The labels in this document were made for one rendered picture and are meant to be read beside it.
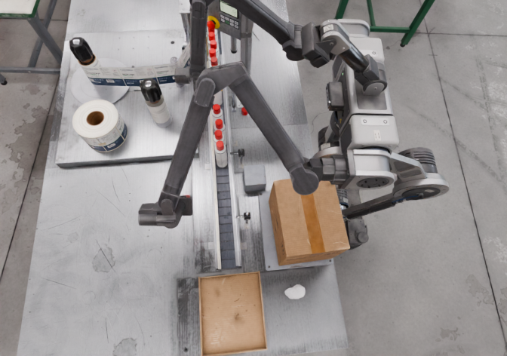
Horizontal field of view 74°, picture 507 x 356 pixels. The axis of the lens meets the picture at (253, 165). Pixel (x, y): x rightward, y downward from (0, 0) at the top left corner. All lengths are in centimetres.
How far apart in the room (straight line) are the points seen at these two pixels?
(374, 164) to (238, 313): 87
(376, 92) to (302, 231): 56
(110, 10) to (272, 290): 185
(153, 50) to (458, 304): 250
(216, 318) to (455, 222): 195
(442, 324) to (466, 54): 235
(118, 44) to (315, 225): 147
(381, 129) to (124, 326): 124
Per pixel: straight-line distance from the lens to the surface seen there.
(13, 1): 274
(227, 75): 86
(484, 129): 338
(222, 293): 154
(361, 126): 103
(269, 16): 118
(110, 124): 165
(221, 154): 148
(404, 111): 312
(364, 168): 100
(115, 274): 163
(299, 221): 130
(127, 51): 208
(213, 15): 148
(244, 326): 153
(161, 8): 234
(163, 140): 171
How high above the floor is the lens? 237
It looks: 67 degrees down
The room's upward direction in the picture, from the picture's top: 5 degrees clockwise
